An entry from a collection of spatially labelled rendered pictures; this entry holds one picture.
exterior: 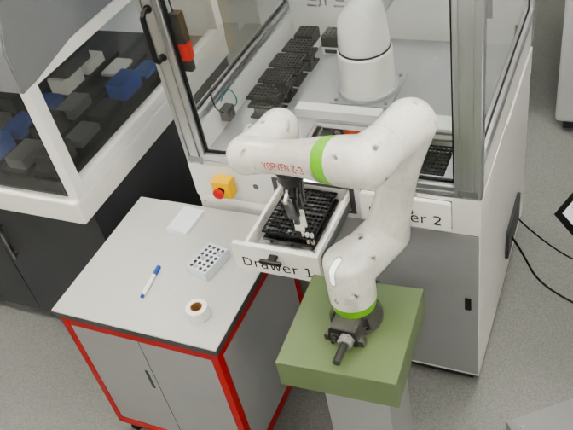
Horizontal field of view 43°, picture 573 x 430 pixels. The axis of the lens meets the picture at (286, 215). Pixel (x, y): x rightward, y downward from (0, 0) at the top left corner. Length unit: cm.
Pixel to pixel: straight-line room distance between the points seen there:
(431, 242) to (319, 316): 52
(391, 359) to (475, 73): 77
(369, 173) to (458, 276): 101
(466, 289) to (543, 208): 119
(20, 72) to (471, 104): 135
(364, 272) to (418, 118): 44
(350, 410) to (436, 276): 56
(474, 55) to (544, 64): 272
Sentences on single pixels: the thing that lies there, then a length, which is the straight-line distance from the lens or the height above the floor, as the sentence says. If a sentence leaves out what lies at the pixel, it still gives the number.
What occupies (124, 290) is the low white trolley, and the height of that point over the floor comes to 76.
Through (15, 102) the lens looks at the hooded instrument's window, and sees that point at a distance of 250.
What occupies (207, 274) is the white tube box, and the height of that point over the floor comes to 79.
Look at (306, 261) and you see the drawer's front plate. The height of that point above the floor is 91.
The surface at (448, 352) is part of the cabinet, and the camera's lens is 282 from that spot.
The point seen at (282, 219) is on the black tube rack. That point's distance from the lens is 232.
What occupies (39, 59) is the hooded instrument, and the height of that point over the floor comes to 142.
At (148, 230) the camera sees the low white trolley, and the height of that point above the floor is 76.
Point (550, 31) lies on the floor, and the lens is 501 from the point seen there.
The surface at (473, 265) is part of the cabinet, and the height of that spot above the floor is 66.
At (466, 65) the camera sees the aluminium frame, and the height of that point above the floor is 141.
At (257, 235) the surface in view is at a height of 87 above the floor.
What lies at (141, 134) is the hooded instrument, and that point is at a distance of 292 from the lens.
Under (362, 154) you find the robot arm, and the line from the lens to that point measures 154.
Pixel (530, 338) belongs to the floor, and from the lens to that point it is 310.
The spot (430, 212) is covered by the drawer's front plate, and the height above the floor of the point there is 89.
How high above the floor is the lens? 243
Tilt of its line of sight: 41 degrees down
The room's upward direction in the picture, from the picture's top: 13 degrees counter-clockwise
